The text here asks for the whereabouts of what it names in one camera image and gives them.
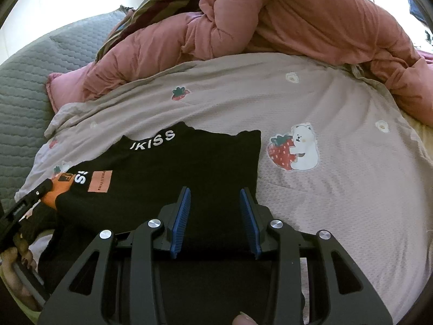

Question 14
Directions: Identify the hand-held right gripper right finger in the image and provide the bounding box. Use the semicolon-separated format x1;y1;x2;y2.
240;188;395;325

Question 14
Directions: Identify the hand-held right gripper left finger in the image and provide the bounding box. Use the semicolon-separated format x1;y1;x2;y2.
38;186;192;325

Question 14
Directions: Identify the black printed sweater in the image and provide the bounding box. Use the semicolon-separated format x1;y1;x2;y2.
20;121;274;325

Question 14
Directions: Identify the person's right hand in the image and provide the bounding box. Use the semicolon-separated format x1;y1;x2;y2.
233;313;258;325

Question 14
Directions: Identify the person's left hand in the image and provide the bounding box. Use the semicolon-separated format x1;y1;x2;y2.
0;238;38;300

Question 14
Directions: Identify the pink pillow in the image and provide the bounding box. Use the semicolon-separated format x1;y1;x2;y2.
45;69;90;113

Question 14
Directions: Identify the strawberry print bed sheet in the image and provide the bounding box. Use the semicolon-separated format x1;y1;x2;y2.
15;52;430;320

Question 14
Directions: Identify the striped cloth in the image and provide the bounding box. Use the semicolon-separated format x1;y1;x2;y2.
96;0;220;61

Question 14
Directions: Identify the pink quilt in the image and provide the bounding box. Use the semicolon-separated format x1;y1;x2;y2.
81;0;433;127

